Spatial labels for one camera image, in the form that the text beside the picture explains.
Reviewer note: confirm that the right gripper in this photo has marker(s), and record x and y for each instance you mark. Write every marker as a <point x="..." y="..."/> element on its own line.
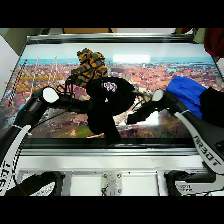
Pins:
<point x="140" y="115"/>

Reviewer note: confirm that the black T-shirt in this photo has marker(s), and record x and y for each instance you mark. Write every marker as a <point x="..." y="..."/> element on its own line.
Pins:
<point x="106" y="121"/>

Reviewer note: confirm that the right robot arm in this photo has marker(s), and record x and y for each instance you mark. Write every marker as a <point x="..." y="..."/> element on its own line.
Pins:
<point x="200" y="133"/>

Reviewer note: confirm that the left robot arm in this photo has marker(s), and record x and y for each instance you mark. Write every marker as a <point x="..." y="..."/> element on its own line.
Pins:
<point x="29" y="110"/>

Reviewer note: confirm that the blue garment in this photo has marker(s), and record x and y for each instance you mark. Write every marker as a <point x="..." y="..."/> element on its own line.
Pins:
<point x="186" y="91"/>

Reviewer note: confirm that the yellow and black patterned garment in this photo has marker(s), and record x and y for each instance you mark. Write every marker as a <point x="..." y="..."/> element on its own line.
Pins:
<point x="90" y="66"/>

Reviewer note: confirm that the red garment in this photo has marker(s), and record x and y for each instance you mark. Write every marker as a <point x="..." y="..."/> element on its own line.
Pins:
<point x="215" y="41"/>

